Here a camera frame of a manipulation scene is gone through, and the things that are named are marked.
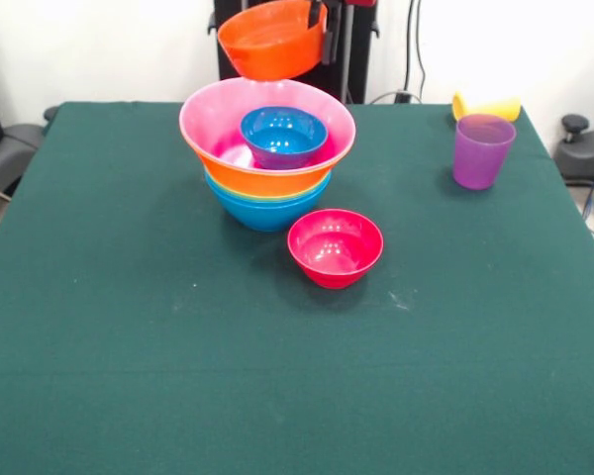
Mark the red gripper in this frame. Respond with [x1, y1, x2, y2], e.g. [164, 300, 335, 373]
[307, 0, 378, 67]

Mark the small red-orange bowl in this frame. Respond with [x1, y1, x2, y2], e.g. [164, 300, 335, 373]
[217, 0, 329, 82]

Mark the small dark blue bowl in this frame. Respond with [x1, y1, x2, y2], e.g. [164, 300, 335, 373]
[240, 105, 330, 170]

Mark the large pink bowl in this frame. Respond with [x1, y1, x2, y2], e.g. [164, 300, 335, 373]
[178, 77, 357, 172]

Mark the large orange bowl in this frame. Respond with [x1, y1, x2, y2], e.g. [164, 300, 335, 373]
[180, 138, 350, 199]

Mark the yellow cup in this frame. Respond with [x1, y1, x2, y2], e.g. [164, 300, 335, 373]
[450, 90, 523, 124]

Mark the small crimson bowl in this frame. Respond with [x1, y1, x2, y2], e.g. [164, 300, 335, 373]
[286, 208, 385, 290]

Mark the purple cup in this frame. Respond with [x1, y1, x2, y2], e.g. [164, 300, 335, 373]
[451, 113, 518, 192]

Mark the grey base with black knob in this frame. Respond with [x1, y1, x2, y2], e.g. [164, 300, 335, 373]
[553, 114, 594, 187]
[0, 106, 60, 199]

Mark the dark green table cloth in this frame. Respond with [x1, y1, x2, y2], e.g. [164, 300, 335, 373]
[0, 101, 594, 475]

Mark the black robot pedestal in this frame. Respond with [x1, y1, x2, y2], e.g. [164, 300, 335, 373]
[207, 0, 382, 105]

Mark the black wall cable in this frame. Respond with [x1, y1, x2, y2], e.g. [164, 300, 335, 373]
[404, 0, 428, 95]

